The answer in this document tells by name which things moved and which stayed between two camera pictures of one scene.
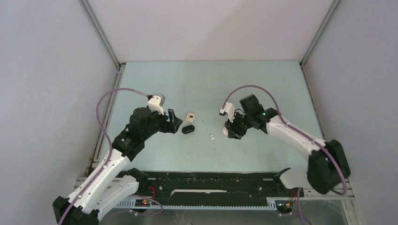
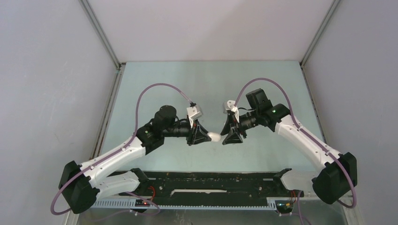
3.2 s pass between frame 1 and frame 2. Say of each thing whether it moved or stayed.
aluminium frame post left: stayed
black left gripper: moved
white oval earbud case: moved
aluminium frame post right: stayed
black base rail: stayed
